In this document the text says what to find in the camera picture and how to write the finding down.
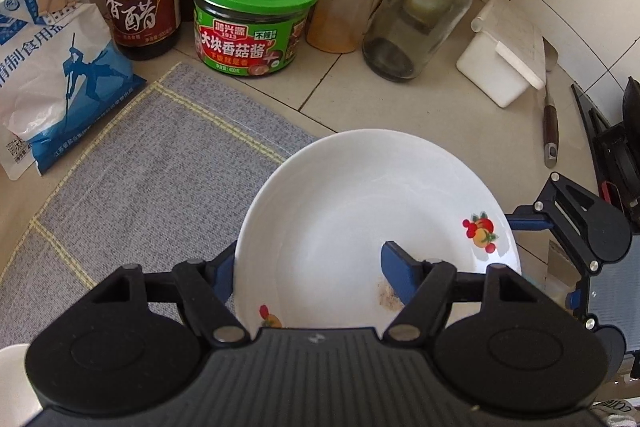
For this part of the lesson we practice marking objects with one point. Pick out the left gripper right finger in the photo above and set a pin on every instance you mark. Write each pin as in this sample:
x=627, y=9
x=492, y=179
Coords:
x=424, y=288

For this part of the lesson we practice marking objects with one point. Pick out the grey checked dish mat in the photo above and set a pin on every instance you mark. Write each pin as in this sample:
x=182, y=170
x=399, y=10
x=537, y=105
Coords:
x=169, y=179

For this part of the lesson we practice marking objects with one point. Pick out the white plastic box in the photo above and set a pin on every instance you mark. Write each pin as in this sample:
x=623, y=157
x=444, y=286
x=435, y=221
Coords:
x=506, y=55

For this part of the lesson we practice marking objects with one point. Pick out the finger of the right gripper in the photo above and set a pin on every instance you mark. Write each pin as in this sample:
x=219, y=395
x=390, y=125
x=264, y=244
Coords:
x=592, y=232

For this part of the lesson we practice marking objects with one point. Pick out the green lid mushroom sauce jar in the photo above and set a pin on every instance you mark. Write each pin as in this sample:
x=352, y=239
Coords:
x=249, y=38

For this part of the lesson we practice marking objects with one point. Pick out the clear glass bottle red cap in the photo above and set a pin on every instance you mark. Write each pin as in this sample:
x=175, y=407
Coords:
x=403, y=35

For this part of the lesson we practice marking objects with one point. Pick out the white bowl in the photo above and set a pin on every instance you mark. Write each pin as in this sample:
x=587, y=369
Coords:
x=18, y=401

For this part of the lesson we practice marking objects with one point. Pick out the white blue salt bag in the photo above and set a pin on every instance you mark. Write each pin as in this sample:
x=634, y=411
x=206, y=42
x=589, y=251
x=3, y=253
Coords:
x=60, y=73

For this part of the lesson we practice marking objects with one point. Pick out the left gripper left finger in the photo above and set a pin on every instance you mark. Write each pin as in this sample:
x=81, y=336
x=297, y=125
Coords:
x=204, y=288

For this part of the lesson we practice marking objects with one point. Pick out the knife with brown handle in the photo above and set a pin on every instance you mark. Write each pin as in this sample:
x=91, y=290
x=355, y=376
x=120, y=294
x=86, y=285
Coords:
x=550, y=125

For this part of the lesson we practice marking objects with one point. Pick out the yellow lid spice jar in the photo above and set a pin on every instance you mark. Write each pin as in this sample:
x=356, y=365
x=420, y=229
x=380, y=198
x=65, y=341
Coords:
x=337, y=26

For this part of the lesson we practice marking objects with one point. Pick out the white plate with fruit print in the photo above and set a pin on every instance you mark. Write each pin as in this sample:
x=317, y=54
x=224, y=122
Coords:
x=309, y=250

